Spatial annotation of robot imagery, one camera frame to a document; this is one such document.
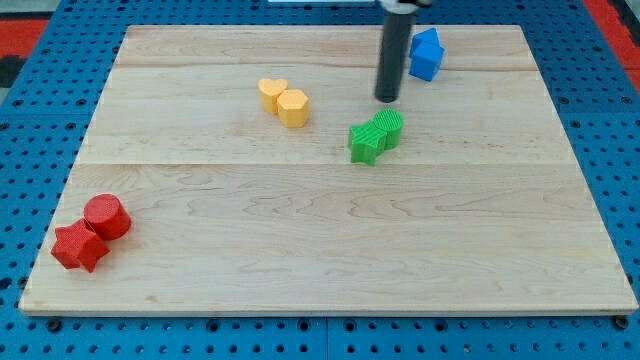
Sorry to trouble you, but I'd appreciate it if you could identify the blue cube block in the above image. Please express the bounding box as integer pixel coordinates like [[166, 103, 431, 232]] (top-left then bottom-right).
[[409, 42, 445, 82]]

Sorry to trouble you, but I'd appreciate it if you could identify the green cylinder block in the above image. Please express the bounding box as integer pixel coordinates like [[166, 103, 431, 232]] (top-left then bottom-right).
[[373, 109, 404, 150]]

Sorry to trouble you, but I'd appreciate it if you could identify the red star block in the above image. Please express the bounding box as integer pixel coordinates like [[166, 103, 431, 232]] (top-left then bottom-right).
[[50, 218, 110, 273]]

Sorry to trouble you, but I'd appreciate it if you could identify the yellow hexagon block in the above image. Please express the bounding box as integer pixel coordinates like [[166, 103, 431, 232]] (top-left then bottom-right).
[[277, 89, 310, 128]]

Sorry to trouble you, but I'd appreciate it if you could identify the blue pentagon block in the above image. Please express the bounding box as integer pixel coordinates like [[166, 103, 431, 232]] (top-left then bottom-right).
[[409, 28, 440, 57]]

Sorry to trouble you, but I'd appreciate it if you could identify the yellow heart block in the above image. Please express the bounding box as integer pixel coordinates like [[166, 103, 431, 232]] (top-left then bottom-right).
[[257, 78, 289, 115]]

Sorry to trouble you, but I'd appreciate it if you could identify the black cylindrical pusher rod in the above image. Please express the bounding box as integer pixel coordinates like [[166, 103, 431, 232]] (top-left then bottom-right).
[[374, 0, 434, 103]]

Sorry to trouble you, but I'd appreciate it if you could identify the red cylinder block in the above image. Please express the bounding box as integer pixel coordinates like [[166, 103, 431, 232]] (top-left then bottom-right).
[[83, 194, 131, 241]]

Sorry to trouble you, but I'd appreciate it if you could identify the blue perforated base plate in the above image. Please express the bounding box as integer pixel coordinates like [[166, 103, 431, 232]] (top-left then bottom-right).
[[1, 0, 639, 359]]

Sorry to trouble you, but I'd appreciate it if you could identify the green star block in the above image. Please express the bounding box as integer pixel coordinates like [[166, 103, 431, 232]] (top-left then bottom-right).
[[348, 121, 387, 166]]

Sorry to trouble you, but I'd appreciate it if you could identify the light wooden board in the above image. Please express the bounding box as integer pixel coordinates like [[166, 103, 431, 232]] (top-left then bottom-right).
[[19, 25, 638, 317]]

